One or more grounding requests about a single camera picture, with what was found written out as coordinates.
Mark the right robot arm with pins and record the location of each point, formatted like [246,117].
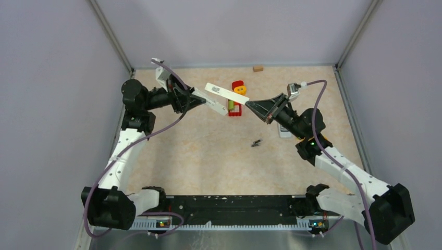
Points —
[384,210]

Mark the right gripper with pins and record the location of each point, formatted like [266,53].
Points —
[268,110]

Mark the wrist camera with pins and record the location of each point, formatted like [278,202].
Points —
[293,90]
[161,74]

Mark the small wooden block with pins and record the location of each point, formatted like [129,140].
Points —
[258,68]

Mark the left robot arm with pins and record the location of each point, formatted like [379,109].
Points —
[107,203]

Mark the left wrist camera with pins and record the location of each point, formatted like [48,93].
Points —
[161,74]

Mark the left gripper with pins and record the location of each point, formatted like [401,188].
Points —
[180,95]

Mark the red toy brick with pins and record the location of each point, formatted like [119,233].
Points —
[237,112]

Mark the white rectangular stick device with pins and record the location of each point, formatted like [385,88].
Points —
[211,102]

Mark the white remote control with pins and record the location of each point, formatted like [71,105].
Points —
[283,132]

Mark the blue battery pair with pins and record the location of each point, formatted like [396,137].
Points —
[256,143]

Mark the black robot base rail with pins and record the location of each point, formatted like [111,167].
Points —
[241,210]

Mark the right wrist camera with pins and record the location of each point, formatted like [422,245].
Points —
[293,90]

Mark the red toy block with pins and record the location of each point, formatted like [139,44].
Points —
[236,84]

